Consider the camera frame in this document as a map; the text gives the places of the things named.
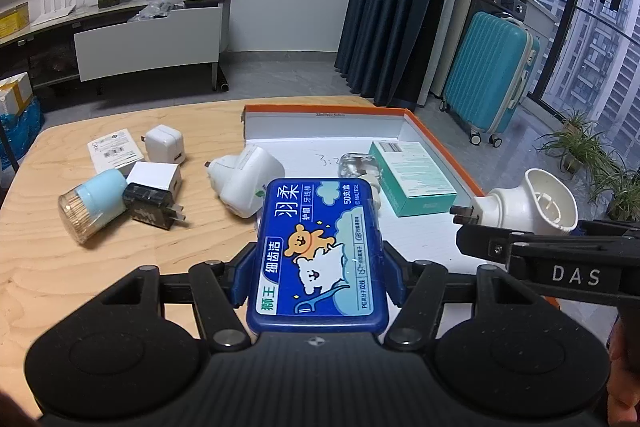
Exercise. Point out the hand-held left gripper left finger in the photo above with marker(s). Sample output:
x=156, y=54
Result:
x=243, y=274

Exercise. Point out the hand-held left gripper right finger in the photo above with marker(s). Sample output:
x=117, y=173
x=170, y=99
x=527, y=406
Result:
x=394, y=274

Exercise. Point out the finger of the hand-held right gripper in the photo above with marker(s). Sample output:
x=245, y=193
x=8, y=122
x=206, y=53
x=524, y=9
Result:
x=607, y=229
x=485, y=244

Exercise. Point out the white funnel plug-in device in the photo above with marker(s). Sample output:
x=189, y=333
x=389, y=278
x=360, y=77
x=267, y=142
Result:
x=530, y=204

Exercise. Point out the blue dental floss box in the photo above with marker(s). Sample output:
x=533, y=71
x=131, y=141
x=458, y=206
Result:
x=320, y=252

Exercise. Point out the large white plug adapter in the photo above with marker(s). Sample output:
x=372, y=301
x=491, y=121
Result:
x=247, y=184

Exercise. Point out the black charger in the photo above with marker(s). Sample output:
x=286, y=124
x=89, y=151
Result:
x=147, y=206

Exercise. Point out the white cube charger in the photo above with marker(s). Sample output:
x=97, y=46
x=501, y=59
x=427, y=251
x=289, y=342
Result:
x=155, y=176

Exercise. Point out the orange-edged cardboard box lid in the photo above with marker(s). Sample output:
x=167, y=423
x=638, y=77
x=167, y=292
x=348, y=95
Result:
x=310, y=147

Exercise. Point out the rounded white charger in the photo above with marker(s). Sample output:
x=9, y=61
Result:
x=164, y=145

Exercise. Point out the light blue toothpick jar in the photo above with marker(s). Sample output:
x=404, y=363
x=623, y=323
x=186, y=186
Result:
x=92, y=206

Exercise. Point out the small white labelled box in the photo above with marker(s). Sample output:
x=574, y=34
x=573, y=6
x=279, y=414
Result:
x=111, y=149

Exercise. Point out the person's right hand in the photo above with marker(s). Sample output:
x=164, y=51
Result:
x=625, y=377

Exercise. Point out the potted spider plants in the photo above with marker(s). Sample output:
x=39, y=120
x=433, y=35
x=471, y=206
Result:
x=600, y=157

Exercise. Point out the teal green carton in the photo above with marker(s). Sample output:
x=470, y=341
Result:
x=415, y=177

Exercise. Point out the clear plastic item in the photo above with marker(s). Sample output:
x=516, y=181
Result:
x=357, y=167

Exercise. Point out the teal suitcase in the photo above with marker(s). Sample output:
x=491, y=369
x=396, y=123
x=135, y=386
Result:
x=487, y=67

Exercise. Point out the white tv cabinet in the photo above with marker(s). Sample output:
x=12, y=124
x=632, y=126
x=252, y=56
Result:
x=145, y=39

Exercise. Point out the blue plastic bag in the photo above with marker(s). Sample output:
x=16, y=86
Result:
x=22, y=134

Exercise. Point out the clear plastic bag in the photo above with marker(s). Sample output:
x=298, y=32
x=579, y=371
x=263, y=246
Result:
x=155, y=11

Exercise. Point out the taped white cardboard box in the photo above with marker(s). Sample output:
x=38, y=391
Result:
x=15, y=94

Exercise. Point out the white router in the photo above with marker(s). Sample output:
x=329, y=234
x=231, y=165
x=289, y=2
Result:
x=55, y=7

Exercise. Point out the yellow box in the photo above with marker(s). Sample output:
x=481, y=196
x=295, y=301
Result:
x=12, y=21

